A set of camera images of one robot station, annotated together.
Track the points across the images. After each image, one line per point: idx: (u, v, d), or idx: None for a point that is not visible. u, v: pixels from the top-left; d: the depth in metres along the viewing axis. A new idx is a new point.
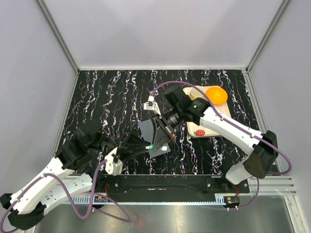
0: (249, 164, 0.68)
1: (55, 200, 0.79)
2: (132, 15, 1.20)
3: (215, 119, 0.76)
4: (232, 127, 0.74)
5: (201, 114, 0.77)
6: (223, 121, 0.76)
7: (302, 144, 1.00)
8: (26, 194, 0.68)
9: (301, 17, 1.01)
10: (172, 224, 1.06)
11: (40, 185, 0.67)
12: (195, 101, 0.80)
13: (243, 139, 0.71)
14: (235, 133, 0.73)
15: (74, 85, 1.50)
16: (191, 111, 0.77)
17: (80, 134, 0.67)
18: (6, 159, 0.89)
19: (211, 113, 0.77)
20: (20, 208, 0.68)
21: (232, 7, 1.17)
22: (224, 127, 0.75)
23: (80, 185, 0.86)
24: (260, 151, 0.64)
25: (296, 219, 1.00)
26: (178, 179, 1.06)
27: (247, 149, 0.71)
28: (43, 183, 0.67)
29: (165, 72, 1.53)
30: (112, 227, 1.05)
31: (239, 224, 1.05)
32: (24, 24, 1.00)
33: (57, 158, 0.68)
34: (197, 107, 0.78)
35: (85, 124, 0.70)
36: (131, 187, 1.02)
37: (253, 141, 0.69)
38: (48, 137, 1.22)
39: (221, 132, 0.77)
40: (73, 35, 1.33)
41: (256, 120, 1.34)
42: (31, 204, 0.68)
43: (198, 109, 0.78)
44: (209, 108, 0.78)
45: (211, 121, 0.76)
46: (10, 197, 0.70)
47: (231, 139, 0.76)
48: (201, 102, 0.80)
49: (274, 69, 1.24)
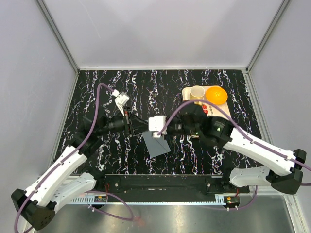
0: (280, 184, 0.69)
1: (64, 197, 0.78)
2: (132, 15, 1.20)
3: (244, 142, 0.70)
4: (264, 150, 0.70)
5: (228, 139, 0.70)
6: (253, 143, 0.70)
7: (302, 144, 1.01)
8: (45, 183, 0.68)
9: (301, 17, 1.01)
10: (172, 224, 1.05)
11: (58, 172, 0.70)
12: (215, 122, 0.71)
13: (278, 163, 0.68)
14: (268, 157, 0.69)
15: (74, 85, 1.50)
16: (215, 135, 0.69)
17: (88, 122, 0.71)
18: (7, 159, 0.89)
19: (238, 136, 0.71)
20: (39, 198, 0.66)
21: (232, 7, 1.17)
22: (255, 151, 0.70)
23: (83, 182, 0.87)
24: (299, 176, 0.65)
25: (296, 219, 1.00)
26: (179, 178, 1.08)
27: (280, 172, 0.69)
28: (60, 170, 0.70)
29: (165, 72, 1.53)
30: (112, 227, 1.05)
31: (239, 224, 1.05)
32: (24, 24, 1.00)
33: (71, 145, 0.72)
34: (221, 129, 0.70)
35: (90, 112, 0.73)
36: (131, 187, 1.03)
37: (289, 164, 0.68)
38: (48, 137, 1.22)
39: (249, 155, 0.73)
40: (73, 35, 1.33)
41: (256, 120, 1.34)
42: (48, 193, 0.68)
43: (223, 132, 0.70)
44: (233, 129, 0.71)
45: (240, 145, 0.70)
46: (25, 191, 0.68)
47: (260, 161, 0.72)
48: (222, 121, 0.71)
49: (274, 69, 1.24)
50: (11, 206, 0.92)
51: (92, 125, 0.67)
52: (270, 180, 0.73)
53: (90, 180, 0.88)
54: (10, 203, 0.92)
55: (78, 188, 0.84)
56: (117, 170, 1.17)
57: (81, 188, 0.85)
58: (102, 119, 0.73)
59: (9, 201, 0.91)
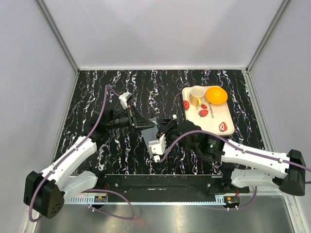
0: (285, 185, 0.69)
1: (71, 188, 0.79)
2: (132, 15, 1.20)
3: (236, 153, 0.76)
4: (257, 158, 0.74)
5: (221, 153, 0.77)
6: (245, 153, 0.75)
7: (302, 144, 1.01)
8: (61, 166, 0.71)
9: (301, 18, 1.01)
10: (172, 224, 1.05)
11: (73, 157, 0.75)
12: (209, 140, 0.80)
13: (272, 167, 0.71)
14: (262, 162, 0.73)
15: (74, 85, 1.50)
16: (210, 151, 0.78)
17: (97, 114, 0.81)
18: (7, 159, 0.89)
19: (231, 148, 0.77)
20: (56, 177, 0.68)
21: (232, 7, 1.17)
22: (249, 159, 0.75)
23: (87, 177, 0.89)
24: (295, 177, 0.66)
25: (296, 219, 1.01)
26: (179, 179, 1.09)
27: (278, 174, 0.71)
28: (75, 156, 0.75)
29: (165, 72, 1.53)
30: (112, 227, 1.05)
31: (239, 224, 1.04)
32: (23, 24, 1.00)
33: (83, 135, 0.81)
34: (214, 145, 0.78)
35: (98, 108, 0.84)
36: (131, 187, 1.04)
37: (284, 165, 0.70)
38: (48, 137, 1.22)
39: (246, 164, 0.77)
40: (73, 35, 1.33)
41: (256, 120, 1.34)
42: (64, 176, 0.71)
43: (216, 148, 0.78)
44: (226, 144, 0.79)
45: (233, 157, 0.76)
46: (41, 173, 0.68)
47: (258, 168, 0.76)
48: (215, 139, 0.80)
49: (274, 69, 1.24)
50: (11, 206, 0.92)
51: (99, 116, 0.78)
52: (278, 182, 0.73)
53: (92, 177, 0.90)
54: (10, 204, 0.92)
55: (84, 182, 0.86)
56: (117, 170, 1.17)
57: (84, 183, 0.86)
58: (108, 112, 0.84)
59: (9, 201, 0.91)
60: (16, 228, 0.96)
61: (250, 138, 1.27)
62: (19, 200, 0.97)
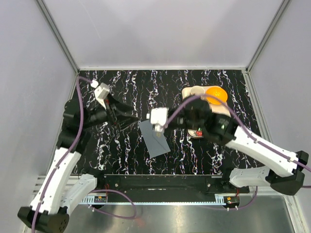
0: (279, 185, 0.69)
1: (72, 199, 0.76)
2: (132, 16, 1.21)
3: (248, 141, 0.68)
4: (268, 151, 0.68)
5: (232, 137, 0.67)
6: (256, 143, 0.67)
7: (302, 144, 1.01)
8: (48, 192, 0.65)
9: (300, 18, 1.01)
10: (172, 224, 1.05)
11: (58, 176, 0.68)
12: (220, 119, 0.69)
13: (280, 164, 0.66)
14: (271, 157, 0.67)
15: (74, 85, 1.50)
16: (219, 132, 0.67)
17: (69, 118, 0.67)
18: (7, 159, 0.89)
19: (242, 135, 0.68)
20: (47, 207, 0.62)
21: (231, 8, 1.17)
22: (259, 151, 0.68)
23: (86, 182, 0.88)
24: (300, 178, 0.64)
25: (296, 219, 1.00)
26: (179, 178, 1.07)
27: (281, 172, 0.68)
28: (59, 174, 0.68)
29: (165, 72, 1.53)
30: (111, 227, 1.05)
31: (239, 224, 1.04)
32: (24, 24, 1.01)
33: (60, 147, 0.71)
34: (225, 126, 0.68)
35: (68, 106, 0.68)
36: (131, 187, 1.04)
37: (292, 165, 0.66)
38: (48, 137, 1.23)
39: (250, 154, 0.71)
40: (73, 35, 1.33)
41: (256, 120, 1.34)
42: (56, 199, 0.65)
43: (227, 131, 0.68)
44: (239, 128, 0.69)
45: (243, 144, 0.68)
46: (29, 207, 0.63)
47: (262, 161, 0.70)
48: (226, 119, 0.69)
49: (274, 69, 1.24)
50: (11, 206, 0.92)
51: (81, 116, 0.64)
52: (270, 181, 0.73)
53: (91, 180, 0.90)
54: (11, 203, 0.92)
55: (83, 188, 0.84)
56: (117, 170, 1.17)
57: (84, 188, 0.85)
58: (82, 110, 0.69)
59: (9, 201, 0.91)
60: (16, 228, 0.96)
61: None
62: (19, 201, 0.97)
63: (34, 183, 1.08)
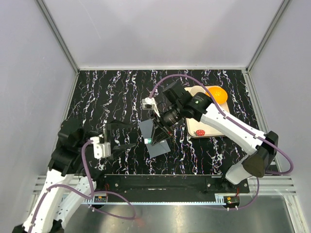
0: (248, 163, 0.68)
1: (67, 211, 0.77)
2: (132, 16, 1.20)
3: (217, 117, 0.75)
4: (235, 126, 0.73)
5: (203, 111, 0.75)
6: (225, 119, 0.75)
7: (302, 144, 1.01)
8: (39, 214, 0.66)
9: (300, 17, 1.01)
10: (172, 224, 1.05)
11: (48, 199, 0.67)
12: (196, 97, 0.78)
13: (245, 139, 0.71)
14: (237, 132, 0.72)
15: (74, 85, 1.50)
16: (192, 107, 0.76)
17: (65, 138, 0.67)
18: (6, 160, 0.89)
19: (214, 110, 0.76)
20: (39, 230, 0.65)
21: (231, 7, 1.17)
22: (227, 126, 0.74)
23: (83, 188, 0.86)
24: (262, 154, 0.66)
25: (296, 219, 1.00)
26: (178, 179, 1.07)
27: (248, 149, 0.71)
28: (50, 197, 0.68)
29: (165, 72, 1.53)
30: (112, 227, 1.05)
31: (239, 224, 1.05)
32: (24, 24, 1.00)
33: (52, 169, 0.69)
34: (199, 102, 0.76)
35: (63, 125, 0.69)
36: (131, 187, 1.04)
37: (257, 141, 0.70)
38: (48, 137, 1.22)
39: (222, 131, 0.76)
40: (73, 35, 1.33)
41: (256, 120, 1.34)
42: (47, 221, 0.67)
43: (199, 106, 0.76)
44: (212, 105, 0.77)
45: (213, 119, 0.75)
46: (23, 226, 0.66)
47: (233, 138, 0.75)
48: (202, 97, 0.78)
49: (274, 69, 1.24)
50: (11, 206, 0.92)
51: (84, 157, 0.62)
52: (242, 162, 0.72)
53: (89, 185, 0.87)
54: (11, 204, 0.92)
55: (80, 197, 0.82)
56: (117, 170, 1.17)
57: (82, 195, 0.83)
58: (77, 131, 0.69)
59: (9, 201, 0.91)
60: None
61: None
62: (19, 201, 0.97)
63: (34, 183, 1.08)
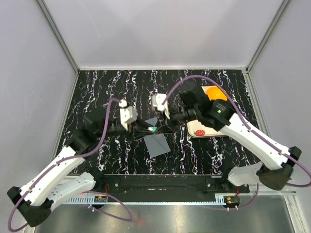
0: (267, 178, 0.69)
1: (61, 196, 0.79)
2: (132, 15, 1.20)
3: (242, 129, 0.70)
4: (260, 141, 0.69)
5: (225, 121, 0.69)
6: (250, 132, 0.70)
7: (302, 144, 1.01)
8: (39, 184, 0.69)
9: (301, 18, 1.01)
10: (172, 224, 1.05)
11: (53, 173, 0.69)
12: (217, 105, 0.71)
13: (270, 156, 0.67)
14: (263, 147, 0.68)
15: (74, 85, 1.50)
16: (214, 116, 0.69)
17: (89, 123, 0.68)
18: (7, 159, 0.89)
19: (237, 123, 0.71)
20: (32, 198, 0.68)
21: (231, 7, 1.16)
22: (251, 141, 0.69)
23: (83, 182, 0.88)
24: (288, 171, 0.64)
25: (296, 219, 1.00)
26: (178, 178, 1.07)
27: (272, 165, 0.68)
28: (55, 173, 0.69)
29: (165, 72, 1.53)
30: (112, 227, 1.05)
31: (239, 224, 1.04)
32: (23, 24, 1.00)
33: (69, 146, 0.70)
34: (221, 111, 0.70)
35: (91, 111, 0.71)
36: (132, 187, 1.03)
37: (282, 158, 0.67)
38: (48, 137, 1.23)
39: (243, 143, 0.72)
40: (73, 35, 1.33)
41: (256, 120, 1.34)
42: (43, 193, 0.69)
43: (222, 115, 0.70)
44: (234, 115, 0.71)
45: (236, 131, 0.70)
46: (20, 189, 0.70)
47: (255, 152, 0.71)
48: (224, 106, 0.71)
49: (274, 69, 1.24)
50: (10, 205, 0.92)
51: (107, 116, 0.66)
52: (258, 174, 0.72)
53: (89, 181, 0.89)
54: (11, 203, 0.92)
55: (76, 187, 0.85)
56: (117, 170, 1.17)
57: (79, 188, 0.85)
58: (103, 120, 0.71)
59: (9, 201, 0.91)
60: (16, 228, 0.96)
61: None
62: None
63: None
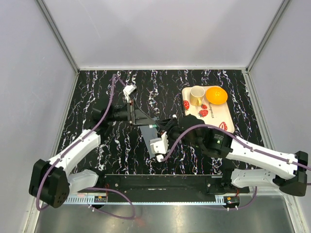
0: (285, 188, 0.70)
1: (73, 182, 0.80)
2: (132, 15, 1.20)
3: (245, 151, 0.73)
4: (266, 157, 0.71)
5: (229, 150, 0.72)
6: (254, 151, 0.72)
7: (301, 144, 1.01)
8: (67, 155, 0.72)
9: (301, 18, 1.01)
10: (172, 224, 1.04)
11: (79, 146, 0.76)
12: (215, 135, 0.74)
13: (281, 168, 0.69)
14: (270, 161, 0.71)
15: (74, 85, 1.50)
16: (216, 147, 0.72)
17: (97, 112, 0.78)
18: (7, 159, 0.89)
19: (239, 145, 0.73)
20: (64, 165, 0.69)
21: (232, 7, 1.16)
22: (258, 158, 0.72)
23: (88, 174, 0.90)
24: (302, 178, 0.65)
25: (296, 219, 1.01)
26: (179, 179, 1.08)
27: (285, 175, 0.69)
28: (80, 146, 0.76)
29: (165, 72, 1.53)
30: (112, 227, 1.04)
31: (239, 224, 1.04)
32: (24, 24, 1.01)
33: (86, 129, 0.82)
34: (221, 141, 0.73)
35: (96, 102, 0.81)
36: (131, 187, 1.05)
37: (292, 167, 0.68)
38: (48, 137, 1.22)
39: (252, 162, 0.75)
40: (73, 35, 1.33)
41: (256, 120, 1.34)
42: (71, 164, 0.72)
43: (223, 145, 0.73)
44: (233, 141, 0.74)
45: (241, 155, 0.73)
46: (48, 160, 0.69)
47: (265, 168, 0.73)
48: (220, 134, 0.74)
49: (274, 70, 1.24)
50: (10, 205, 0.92)
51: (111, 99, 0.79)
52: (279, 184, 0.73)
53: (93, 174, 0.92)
54: (10, 204, 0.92)
55: (83, 178, 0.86)
56: (117, 170, 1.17)
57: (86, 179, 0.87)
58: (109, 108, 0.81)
59: (9, 201, 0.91)
60: (16, 228, 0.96)
61: (250, 138, 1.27)
62: (19, 200, 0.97)
63: None
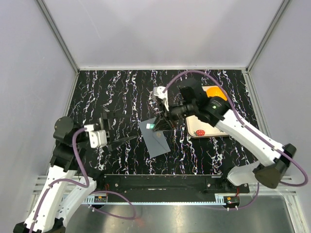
0: (260, 174, 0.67)
1: (69, 209, 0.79)
2: (132, 15, 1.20)
3: (235, 124, 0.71)
4: (253, 136, 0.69)
5: (221, 117, 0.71)
6: (244, 127, 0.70)
7: (301, 144, 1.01)
8: (42, 211, 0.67)
9: (301, 17, 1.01)
10: (172, 224, 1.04)
11: (52, 192, 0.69)
12: (213, 101, 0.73)
13: (263, 150, 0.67)
14: (256, 142, 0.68)
15: (74, 85, 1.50)
16: (210, 112, 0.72)
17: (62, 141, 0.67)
18: (6, 159, 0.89)
19: (233, 117, 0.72)
20: (41, 226, 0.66)
21: (231, 7, 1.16)
22: (244, 135, 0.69)
23: None
24: (280, 167, 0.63)
25: (296, 219, 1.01)
26: (179, 179, 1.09)
27: (265, 160, 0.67)
28: (53, 193, 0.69)
29: (165, 72, 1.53)
30: (111, 228, 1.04)
31: (239, 224, 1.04)
32: (24, 24, 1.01)
33: (54, 165, 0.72)
34: (217, 108, 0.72)
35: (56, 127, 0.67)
36: (131, 187, 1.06)
37: (275, 154, 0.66)
38: (48, 137, 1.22)
39: (239, 139, 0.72)
40: (73, 35, 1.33)
41: (256, 120, 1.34)
42: (50, 217, 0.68)
43: (217, 111, 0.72)
44: (229, 111, 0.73)
45: (231, 126, 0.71)
46: (24, 223, 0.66)
47: (250, 148, 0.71)
48: (219, 102, 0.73)
49: (274, 69, 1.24)
50: (10, 205, 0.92)
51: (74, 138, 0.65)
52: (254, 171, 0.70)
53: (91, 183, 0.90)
54: (10, 204, 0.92)
55: (80, 196, 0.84)
56: (117, 170, 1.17)
57: (83, 194, 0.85)
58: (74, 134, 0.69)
59: (9, 201, 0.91)
60: None
61: None
62: (19, 201, 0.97)
63: (34, 183, 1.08)
